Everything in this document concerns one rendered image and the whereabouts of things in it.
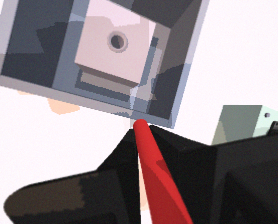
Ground red peg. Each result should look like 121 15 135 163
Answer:
133 119 194 224

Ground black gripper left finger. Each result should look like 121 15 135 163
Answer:
3 128 141 224

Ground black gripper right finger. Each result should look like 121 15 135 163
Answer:
149 125 278 224

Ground pale pink square plate with hole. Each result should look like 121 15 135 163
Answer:
75 0 156 88

